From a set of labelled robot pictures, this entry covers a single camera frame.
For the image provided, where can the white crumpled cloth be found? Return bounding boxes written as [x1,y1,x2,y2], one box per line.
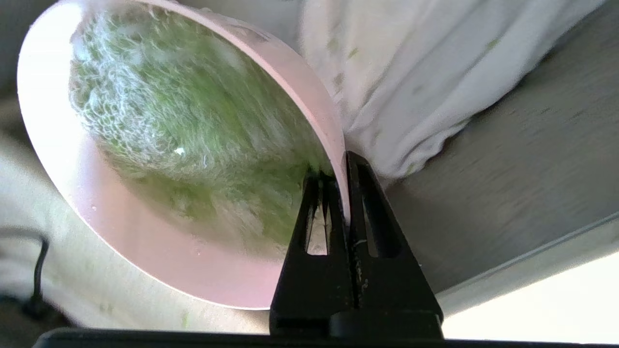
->
[297,0,605,187]

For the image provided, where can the chopped green vegetables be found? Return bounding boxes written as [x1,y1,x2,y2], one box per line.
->
[68,5,339,259]

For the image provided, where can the black power cord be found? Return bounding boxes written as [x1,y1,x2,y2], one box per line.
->
[19,236,53,319]

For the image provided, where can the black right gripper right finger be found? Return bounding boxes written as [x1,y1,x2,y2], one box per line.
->
[329,151,444,339]

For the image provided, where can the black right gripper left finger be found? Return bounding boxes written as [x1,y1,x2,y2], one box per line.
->
[269,168,354,335]

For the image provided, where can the stainless steel sink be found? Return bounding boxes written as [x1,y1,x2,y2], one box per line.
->
[387,0,619,316]

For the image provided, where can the white round bowl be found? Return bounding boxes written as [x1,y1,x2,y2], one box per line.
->
[17,0,351,310]

